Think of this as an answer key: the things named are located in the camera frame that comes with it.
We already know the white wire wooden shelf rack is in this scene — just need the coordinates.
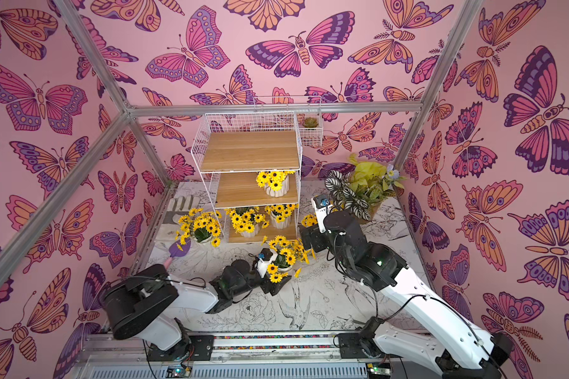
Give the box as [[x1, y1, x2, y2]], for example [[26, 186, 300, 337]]
[[190, 111, 324, 245]]

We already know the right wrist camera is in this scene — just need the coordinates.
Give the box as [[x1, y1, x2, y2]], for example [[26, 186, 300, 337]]
[[312, 194, 333, 233]]

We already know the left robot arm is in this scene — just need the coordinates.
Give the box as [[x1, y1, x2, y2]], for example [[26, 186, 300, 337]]
[[100, 257, 292, 355]]

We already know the purple pink garden trowel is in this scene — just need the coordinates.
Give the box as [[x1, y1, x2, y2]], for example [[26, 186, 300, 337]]
[[164, 238, 191, 268]]

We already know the sunflower pot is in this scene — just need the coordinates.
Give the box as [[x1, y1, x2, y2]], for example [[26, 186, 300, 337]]
[[267, 235, 316, 275], [226, 206, 270, 238], [175, 208, 222, 250], [301, 214, 317, 228], [256, 171, 295, 197], [265, 204, 299, 230]]

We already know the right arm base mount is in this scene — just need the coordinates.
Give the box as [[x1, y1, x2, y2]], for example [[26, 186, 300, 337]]
[[333, 317, 400, 359]]

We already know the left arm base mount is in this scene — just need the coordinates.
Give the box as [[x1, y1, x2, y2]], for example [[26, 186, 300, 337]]
[[148, 335, 215, 363]]

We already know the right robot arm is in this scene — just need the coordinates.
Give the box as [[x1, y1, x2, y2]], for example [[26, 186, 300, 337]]
[[300, 211, 513, 378]]

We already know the grey white gardening glove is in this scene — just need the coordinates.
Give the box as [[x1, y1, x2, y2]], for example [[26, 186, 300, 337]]
[[155, 195, 200, 250]]

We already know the green striped leafy potted plant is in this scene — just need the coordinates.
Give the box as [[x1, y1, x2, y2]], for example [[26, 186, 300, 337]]
[[325, 154, 407, 224]]

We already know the small succulent in wire basket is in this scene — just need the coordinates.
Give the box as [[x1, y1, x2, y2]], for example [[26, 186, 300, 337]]
[[302, 117, 320, 129]]

